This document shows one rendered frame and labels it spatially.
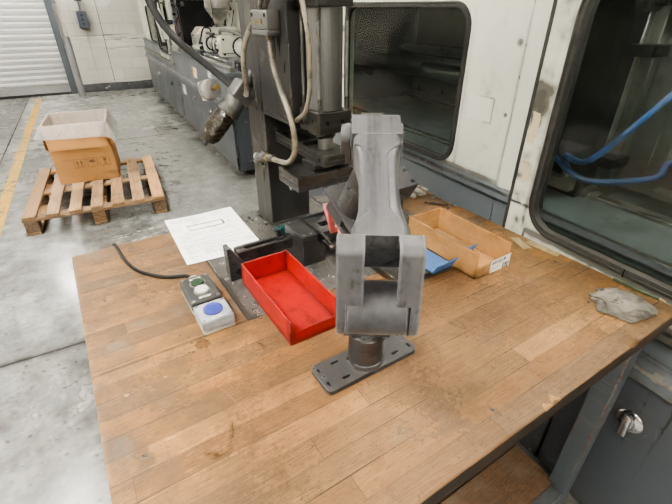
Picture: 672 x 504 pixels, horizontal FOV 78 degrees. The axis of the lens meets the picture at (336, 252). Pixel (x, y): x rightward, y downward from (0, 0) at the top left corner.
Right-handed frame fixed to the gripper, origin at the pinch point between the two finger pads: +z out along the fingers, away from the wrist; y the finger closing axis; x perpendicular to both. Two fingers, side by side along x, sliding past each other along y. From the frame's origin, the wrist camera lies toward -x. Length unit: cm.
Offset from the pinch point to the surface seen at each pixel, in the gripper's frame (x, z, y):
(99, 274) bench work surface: 40, 41, 31
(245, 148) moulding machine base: -108, 230, 236
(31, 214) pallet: 72, 234, 212
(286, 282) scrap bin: 3.2, 25.7, 5.3
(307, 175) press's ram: -6.3, 7.6, 21.2
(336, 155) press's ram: -13.2, 3.4, 21.8
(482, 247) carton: -48, 16, -8
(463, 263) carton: -36.0, 13.8, -10.8
